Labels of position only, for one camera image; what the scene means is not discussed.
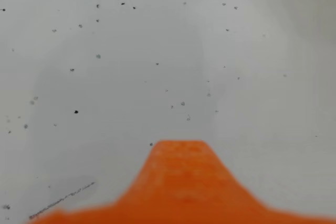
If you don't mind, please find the orange fixed gripper finger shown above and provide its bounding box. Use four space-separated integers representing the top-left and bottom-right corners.
26 139 336 224

